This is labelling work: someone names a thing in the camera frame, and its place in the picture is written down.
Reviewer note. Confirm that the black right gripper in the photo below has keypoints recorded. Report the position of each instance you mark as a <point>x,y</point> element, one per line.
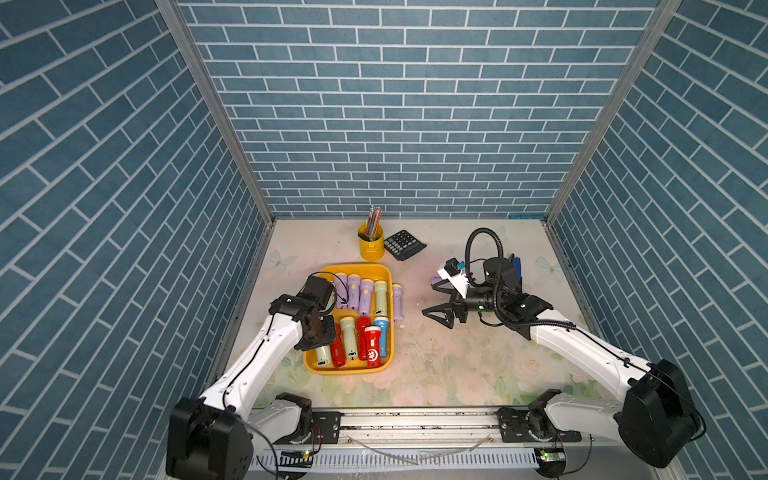
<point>457,303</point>

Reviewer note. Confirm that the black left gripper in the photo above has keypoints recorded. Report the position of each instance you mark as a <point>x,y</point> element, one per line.
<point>329,336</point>

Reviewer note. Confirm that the metal corner frame post left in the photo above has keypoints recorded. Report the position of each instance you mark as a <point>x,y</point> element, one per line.
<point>181,33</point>

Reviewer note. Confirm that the metal corner frame post right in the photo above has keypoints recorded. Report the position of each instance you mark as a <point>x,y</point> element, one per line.
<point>651,35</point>

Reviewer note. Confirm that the lilac flashlight yellow head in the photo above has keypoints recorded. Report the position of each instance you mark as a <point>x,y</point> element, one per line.
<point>342,295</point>

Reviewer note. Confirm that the coloured pencils bunch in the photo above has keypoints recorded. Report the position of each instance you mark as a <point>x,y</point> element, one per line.
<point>372,223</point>

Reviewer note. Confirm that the yellow plastic tray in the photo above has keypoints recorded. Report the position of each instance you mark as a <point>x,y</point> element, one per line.
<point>375,272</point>

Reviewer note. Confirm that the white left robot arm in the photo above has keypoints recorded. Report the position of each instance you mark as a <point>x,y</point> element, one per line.
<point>240,384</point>

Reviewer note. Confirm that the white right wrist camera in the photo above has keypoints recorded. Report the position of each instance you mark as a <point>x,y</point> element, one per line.
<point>454,272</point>

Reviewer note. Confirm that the yellow pencil cup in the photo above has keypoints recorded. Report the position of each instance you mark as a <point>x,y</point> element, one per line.
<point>371,248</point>

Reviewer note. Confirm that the red flashlight white head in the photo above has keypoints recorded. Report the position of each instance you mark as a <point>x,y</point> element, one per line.
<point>372,346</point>

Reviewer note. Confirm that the pale green flashlight yellow head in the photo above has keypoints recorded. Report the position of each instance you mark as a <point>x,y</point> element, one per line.
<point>381,298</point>

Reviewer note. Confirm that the metal corner frame post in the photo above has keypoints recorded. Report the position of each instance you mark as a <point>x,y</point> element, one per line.
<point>181,33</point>
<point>651,35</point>

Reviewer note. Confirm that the blue black stapler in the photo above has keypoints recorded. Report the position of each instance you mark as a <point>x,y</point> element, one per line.
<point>518,269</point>

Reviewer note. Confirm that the black calculator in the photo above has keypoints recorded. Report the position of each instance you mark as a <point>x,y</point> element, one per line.
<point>402,245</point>

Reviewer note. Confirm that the aluminium front rail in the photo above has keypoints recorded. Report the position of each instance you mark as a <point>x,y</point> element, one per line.
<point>289,441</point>

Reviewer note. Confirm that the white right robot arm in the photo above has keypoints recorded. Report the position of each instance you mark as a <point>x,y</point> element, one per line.
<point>651,410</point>

